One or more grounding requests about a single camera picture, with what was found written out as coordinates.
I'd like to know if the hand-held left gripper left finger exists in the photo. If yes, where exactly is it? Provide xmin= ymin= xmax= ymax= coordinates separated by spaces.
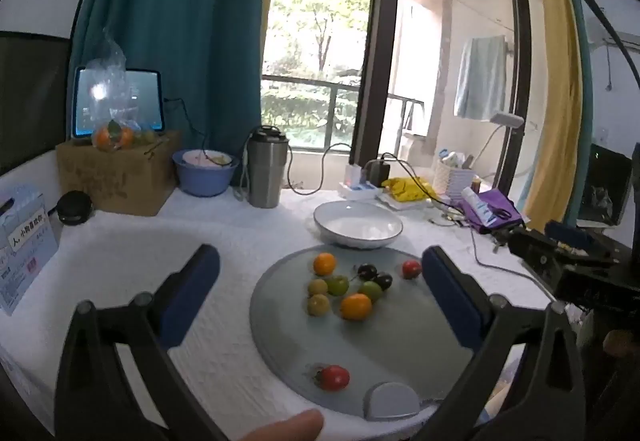
xmin=54 ymin=243 xmax=236 ymax=441

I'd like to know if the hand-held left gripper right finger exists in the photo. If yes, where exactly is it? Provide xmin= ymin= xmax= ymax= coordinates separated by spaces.
xmin=421 ymin=245 xmax=586 ymax=441

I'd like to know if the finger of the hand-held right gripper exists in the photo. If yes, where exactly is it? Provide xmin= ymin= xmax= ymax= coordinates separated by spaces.
xmin=545 ymin=219 xmax=583 ymax=238
xmin=509 ymin=227 xmax=563 ymax=272

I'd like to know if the round grey glass turntable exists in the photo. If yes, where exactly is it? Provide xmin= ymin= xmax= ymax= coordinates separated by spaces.
xmin=249 ymin=245 xmax=493 ymax=422

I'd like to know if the large orange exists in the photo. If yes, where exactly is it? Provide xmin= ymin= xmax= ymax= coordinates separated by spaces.
xmin=340 ymin=293 xmax=373 ymax=321

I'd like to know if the white round plate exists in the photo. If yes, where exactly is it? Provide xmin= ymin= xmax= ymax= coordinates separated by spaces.
xmin=313 ymin=201 xmax=404 ymax=250

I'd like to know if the person's left hand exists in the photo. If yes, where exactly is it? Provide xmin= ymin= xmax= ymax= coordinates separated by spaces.
xmin=239 ymin=408 xmax=326 ymax=441

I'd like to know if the purple pouch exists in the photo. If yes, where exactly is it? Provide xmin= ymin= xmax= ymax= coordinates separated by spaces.
xmin=457 ymin=188 xmax=528 ymax=234

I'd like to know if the black monitor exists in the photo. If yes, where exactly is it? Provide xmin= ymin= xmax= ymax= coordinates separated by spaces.
xmin=577 ymin=143 xmax=633 ymax=227

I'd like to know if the white cream tube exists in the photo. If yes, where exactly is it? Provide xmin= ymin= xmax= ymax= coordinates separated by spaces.
xmin=461 ymin=187 xmax=498 ymax=227

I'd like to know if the white textured tablecloth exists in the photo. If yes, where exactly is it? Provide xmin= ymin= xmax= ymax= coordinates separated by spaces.
xmin=0 ymin=161 xmax=551 ymax=441

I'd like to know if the white woven basket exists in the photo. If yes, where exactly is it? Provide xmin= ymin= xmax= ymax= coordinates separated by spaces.
xmin=437 ymin=158 xmax=479 ymax=204

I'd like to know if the white flat tray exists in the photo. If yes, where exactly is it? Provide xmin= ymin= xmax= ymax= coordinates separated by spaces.
xmin=375 ymin=193 xmax=436 ymax=212

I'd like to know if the blue plastic basin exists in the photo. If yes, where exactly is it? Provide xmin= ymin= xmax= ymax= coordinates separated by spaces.
xmin=172 ymin=149 xmax=241 ymax=198

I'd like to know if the yellow plastic bag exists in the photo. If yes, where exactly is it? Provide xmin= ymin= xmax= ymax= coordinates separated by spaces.
xmin=381 ymin=177 xmax=441 ymax=204

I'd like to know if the white desk lamp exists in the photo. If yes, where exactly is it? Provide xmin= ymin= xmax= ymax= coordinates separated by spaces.
xmin=472 ymin=113 xmax=526 ymax=182

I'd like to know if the white power strip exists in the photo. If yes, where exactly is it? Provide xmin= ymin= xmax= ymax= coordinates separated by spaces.
xmin=338 ymin=181 xmax=385 ymax=202

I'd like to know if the cardboard box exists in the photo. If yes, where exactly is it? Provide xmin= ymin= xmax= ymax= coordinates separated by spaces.
xmin=55 ymin=131 xmax=182 ymax=216

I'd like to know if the black charger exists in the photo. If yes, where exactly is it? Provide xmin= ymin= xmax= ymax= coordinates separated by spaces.
xmin=367 ymin=160 xmax=392 ymax=185

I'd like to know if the stainless steel tumbler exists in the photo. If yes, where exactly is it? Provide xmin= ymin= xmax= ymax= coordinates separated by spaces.
xmin=246 ymin=125 xmax=290 ymax=209

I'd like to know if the black round speaker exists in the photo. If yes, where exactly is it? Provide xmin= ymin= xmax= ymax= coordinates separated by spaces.
xmin=56 ymin=191 xmax=94 ymax=225

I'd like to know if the yellow curtain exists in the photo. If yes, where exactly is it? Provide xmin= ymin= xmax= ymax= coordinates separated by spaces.
xmin=517 ymin=0 xmax=586 ymax=229

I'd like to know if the light blue towel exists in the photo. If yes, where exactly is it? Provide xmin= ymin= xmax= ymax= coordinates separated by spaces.
xmin=453 ymin=36 xmax=508 ymax=122

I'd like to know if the blue white carton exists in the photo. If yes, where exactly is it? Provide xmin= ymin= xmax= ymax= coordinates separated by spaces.
xmin=0 ymin=183 xmax=62 ymax=317

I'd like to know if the tablet with lit screen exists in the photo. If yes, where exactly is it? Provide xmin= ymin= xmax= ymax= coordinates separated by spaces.
xmin=71 ymin=66 xmax=166 ymax=140

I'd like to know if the clear plastic bag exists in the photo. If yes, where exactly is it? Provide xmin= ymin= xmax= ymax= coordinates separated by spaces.
xmin=85 ymin=27 xmax=143 ymax=152

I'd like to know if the balcony railing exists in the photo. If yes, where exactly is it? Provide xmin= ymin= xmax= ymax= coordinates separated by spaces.
xmin=261 ymin=75 xmax=426 ymax=152

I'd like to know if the teal curtain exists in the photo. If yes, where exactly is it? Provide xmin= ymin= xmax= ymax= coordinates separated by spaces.
xmin=67 ymin=0 xmax=273 ymax=172

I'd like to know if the grey cable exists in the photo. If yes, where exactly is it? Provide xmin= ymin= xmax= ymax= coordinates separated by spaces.
xmin=467 ymin=221 xmax=558 ymax=299

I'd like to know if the black charging cable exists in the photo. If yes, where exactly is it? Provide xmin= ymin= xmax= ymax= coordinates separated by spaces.
xmin=287 ymin=143 xmax=356 ymax=196

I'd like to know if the dark sliding door frame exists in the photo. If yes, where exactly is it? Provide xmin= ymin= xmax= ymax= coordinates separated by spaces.
xmin=350 ymin=0 xmax=401 ymax=166

